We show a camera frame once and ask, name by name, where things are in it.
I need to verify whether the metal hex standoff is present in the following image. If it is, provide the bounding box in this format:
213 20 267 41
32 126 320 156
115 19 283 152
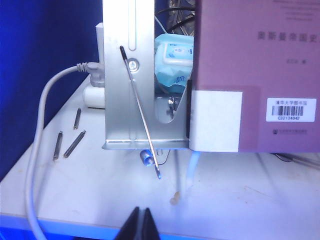
52 130 64 161
63 129 87 159
73 107 82 131

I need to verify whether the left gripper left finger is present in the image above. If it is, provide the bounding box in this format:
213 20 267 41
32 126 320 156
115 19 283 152
117 206 141 240

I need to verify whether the thin metal pen refill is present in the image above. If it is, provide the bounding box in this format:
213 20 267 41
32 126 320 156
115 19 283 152
119 45 163 181

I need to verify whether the small beige blob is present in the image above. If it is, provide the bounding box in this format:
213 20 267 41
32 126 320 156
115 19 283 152
169 190 181 205

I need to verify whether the grey power cord with plug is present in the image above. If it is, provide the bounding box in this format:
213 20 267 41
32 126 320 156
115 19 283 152
24 61 105 240

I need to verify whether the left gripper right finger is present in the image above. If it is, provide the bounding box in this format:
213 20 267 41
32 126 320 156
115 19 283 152
140 207 161 240

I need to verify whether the mauve book with barcode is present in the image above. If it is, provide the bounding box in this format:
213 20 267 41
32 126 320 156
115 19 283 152
188 0 320 154

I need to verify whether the white power strip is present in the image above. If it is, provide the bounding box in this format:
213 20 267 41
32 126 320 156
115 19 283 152
83 22 106 110

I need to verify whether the blue tissue pack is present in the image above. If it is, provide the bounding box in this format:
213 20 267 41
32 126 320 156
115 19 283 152
153 33 196 95

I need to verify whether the silver metal book stand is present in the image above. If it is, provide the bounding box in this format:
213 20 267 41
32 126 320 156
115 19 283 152
101 0 194 152

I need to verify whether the grey cable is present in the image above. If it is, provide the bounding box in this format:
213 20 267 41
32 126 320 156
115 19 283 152
273 152 320 166

